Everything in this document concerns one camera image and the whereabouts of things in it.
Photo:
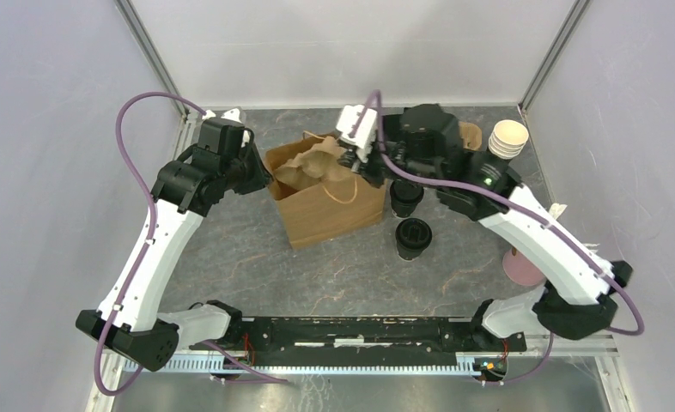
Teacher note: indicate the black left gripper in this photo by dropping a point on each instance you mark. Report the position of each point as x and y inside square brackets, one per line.
[262, 177]

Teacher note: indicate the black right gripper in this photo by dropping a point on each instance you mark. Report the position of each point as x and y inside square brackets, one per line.
[367, 168]

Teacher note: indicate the black paper coffee cup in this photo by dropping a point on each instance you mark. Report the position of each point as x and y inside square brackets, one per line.
[406, 204]
[410, 252]

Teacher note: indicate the single brown cup carrier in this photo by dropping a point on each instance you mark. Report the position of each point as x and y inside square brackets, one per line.
[311, 161]

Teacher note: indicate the brown paper bag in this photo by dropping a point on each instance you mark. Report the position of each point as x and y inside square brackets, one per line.
[327, 210]

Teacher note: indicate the stack of white paper cups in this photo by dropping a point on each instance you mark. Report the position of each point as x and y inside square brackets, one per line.
[507, 139]

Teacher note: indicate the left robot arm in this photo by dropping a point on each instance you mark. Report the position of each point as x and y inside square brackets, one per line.
[224, 158]

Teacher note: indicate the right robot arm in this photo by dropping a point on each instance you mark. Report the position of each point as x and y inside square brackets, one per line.
[422, 147]

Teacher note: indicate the brown cardboard cup carrier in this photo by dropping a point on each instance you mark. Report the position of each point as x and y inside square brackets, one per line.
[471, 135]

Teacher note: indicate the pink straw holder cup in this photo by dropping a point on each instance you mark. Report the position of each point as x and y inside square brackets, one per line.
[520, 270]

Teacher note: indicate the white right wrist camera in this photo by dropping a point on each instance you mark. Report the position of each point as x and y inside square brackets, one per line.
[355, 126]

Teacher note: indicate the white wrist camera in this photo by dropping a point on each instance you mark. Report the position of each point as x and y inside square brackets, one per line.
[355, 126]
[235, 117]

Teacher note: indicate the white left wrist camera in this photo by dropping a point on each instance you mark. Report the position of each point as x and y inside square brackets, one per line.
[235, 117]

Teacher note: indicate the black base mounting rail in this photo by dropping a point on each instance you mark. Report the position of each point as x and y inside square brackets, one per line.
[363, 341]

